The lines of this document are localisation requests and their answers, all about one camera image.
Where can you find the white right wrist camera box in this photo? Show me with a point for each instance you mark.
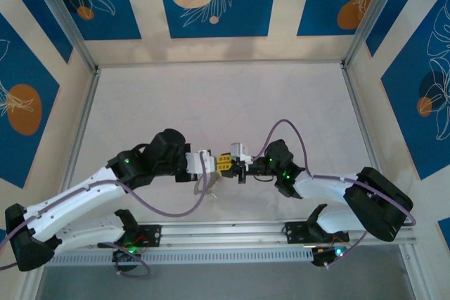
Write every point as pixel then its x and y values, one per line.
pixel 239 150

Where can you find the control board with green light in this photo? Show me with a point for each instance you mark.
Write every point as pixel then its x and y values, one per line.
pixel 123 252
pixel 323 254

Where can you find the aluminium frame post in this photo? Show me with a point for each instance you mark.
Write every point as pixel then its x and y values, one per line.
pixel 59 12
pixel 372 12

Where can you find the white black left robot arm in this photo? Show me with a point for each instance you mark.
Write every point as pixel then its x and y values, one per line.
pixel 77 198

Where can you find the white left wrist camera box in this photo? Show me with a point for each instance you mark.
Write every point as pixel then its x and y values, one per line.
pixel 197 163

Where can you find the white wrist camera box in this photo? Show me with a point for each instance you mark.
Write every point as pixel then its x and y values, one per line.
pixel 197 163
pixel 239 150

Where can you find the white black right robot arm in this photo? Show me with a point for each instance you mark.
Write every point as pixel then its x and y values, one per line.
pixel 323 185

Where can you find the aluminium side rail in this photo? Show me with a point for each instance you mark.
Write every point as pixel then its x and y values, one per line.
pixel 358 114
pixel 84 117

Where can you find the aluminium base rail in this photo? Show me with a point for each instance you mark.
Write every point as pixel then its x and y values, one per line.
pixel 225 235

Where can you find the metal key plate with rings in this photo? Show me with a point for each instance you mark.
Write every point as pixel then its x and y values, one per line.
pixel 211 182

